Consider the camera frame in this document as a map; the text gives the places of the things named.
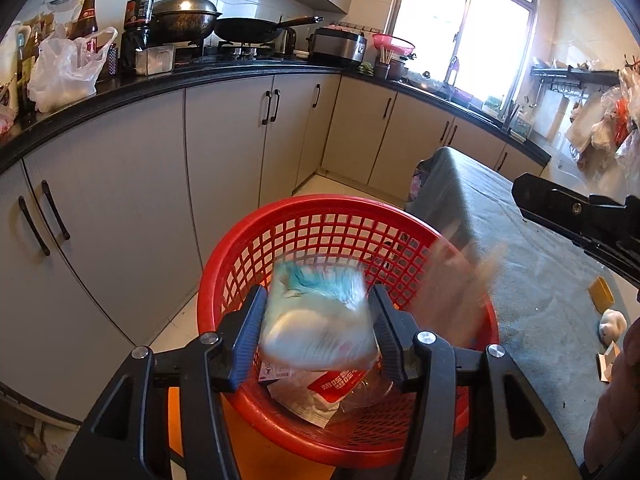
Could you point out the yellow metal tin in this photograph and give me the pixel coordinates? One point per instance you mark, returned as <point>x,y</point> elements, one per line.
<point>601,294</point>

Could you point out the right hand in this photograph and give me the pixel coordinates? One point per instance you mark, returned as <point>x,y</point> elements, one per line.
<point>617,411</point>

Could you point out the beige lower kitchen cabinets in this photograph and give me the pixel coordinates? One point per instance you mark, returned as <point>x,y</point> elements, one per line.
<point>111,207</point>

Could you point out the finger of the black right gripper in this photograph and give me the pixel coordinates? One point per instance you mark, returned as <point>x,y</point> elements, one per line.
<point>605,230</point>

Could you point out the lidded metal wok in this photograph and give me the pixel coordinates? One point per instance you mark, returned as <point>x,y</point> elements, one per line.
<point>175,21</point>

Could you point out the dark soy sauce bottle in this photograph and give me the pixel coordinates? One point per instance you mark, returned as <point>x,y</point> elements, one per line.
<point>135,36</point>

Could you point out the hanging plastic bags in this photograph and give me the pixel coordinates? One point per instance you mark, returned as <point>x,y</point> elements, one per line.
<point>605,132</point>

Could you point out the white blue packet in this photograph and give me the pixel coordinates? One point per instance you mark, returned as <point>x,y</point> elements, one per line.
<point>318,318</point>

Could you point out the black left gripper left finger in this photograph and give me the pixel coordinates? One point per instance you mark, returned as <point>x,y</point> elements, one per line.
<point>239,331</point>

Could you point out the red white package in basket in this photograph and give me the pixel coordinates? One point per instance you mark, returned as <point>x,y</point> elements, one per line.
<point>316,397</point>

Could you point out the red plastic colander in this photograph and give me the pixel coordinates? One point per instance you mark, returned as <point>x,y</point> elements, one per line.
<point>393,44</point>

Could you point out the white cloth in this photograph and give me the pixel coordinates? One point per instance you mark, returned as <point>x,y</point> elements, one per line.
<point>612,325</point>

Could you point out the silver rice cooker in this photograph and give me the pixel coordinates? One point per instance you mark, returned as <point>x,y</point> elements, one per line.
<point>336,47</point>

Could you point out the torn orange cardboard box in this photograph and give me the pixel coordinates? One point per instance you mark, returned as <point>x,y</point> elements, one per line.
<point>450,297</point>

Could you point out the small orange cardboard box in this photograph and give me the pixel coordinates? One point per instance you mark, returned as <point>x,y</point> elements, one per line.
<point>606,361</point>

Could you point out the grey table cloth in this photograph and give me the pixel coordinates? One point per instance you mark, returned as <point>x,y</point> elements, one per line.
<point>547,320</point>

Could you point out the red plastic trash basket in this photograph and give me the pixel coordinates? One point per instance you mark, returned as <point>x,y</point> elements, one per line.
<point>392,248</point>

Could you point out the black frying pan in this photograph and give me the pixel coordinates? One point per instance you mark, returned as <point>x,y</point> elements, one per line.
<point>255,30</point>

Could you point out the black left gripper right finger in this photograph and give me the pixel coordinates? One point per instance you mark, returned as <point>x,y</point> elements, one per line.
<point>394,332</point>

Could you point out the red labelled sauce bottle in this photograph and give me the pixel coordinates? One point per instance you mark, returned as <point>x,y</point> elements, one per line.
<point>86,23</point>

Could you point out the white plastic bag on counter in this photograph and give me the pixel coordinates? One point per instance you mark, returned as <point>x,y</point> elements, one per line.
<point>67,69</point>

